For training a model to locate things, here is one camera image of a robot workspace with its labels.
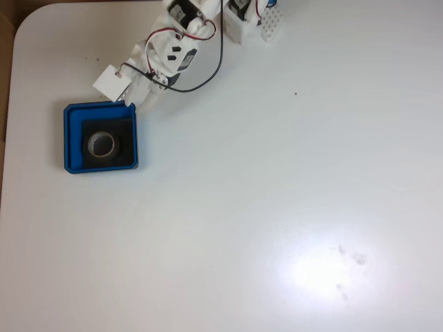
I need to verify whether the black tape roll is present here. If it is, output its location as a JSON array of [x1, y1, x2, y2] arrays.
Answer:
[[82, 130, 122, 160]]

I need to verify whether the blue box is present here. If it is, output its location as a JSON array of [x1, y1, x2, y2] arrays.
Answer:
[[63, 99, 140, 174]]

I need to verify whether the black foam pad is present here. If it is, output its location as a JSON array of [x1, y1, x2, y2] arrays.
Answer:
[[81, 117, 135, 166]]

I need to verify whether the white square camera box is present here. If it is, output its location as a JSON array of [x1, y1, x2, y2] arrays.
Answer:
[[92, 64, 133, 103]]

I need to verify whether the red and white cable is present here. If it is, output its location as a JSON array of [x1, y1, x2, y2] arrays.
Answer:
[[144, 19, 217, 75]]

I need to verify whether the black cable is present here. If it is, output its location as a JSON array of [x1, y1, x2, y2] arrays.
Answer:
[[117, 0, 224, 93]]

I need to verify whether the white perforated base plate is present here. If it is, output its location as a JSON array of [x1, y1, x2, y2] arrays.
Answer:
[[258, 6, 286, 44]]

